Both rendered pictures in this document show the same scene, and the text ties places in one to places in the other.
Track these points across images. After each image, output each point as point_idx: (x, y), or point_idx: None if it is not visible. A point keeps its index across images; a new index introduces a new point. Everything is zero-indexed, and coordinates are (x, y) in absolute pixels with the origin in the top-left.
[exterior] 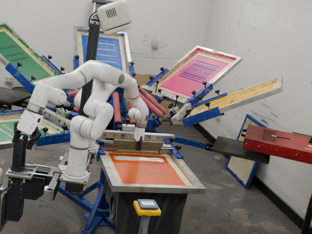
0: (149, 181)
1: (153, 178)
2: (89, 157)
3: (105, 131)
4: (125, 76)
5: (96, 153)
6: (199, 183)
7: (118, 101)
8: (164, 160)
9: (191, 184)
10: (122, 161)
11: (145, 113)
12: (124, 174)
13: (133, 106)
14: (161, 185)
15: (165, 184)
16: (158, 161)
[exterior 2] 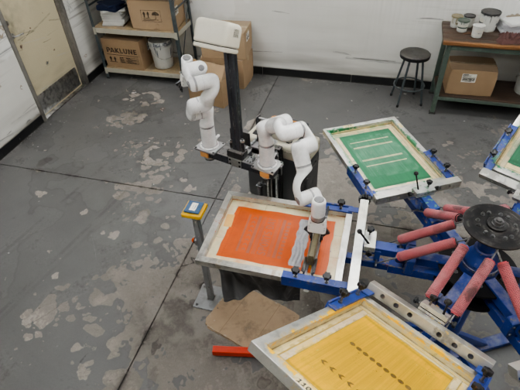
0: (238, 227)
1: (246, 234)
2: (246, 162)
3: (360, 215)
4: (274, 124)
5: (251, 168)
6: (209, 260)
7: (434, 228)
8: (292, 265)
9: None
10: (295, 224)
11: (293, 193)
12: (261, 213)
13: (425, 247)
14: (216, 224)
15: (229, 239)
16: (290, 258)
